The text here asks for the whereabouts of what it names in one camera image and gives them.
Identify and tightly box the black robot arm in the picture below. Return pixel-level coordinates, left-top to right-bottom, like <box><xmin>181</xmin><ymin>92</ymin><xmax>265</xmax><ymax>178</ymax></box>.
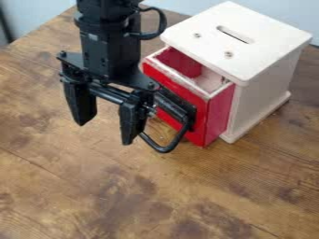
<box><xmin>57</xmin><ymin>0</ymin><xmax>166</xmax><ymax>145</ymax></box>

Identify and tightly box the white wooden box cabinet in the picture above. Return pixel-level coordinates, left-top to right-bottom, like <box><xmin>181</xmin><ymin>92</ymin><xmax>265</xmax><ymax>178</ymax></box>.
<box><xmin>160</xmin><ymin>1</ymin><xmax>310</xmax><ymax>143</ymax></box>

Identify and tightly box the red drawer with black handle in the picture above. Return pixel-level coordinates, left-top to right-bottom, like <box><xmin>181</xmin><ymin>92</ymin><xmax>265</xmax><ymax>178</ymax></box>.
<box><xmin>140</xmin><ymin>47</ymin><xmax>234</xmax><ymax>153</ymax></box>

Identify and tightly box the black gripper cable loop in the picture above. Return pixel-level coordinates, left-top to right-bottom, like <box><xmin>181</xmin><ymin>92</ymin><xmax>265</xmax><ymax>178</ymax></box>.
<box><xmin>128</xmin><ymin>6</ymin><xmax>168</xmax><ymax>41</ymax></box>

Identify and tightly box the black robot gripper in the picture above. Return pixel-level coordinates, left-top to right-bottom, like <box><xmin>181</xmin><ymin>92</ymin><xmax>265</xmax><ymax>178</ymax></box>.
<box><xmin>57</xmin><ymin>30</ymin><xmax>160</xmax><ymax>146</ymax></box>

